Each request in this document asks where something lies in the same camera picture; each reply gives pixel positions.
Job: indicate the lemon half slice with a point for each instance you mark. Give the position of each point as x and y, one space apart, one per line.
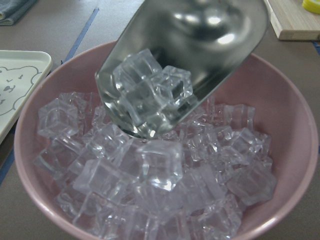
312 6

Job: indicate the pink bowl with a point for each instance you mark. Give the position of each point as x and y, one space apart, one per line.
281 111

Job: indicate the clear ice cubes pile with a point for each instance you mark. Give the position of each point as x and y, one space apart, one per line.
192 183

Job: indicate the ice cubes in scoop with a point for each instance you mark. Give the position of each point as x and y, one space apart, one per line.
154 97

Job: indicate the metal ice scoop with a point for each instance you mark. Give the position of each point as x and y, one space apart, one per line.
209 38

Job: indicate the wooden cutting board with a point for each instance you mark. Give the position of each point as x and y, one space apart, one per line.
291 22

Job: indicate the cream bear tray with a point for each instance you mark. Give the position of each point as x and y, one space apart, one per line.
20 72

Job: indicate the grey yellow folded cloth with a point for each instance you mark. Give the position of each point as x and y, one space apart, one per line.
12 10

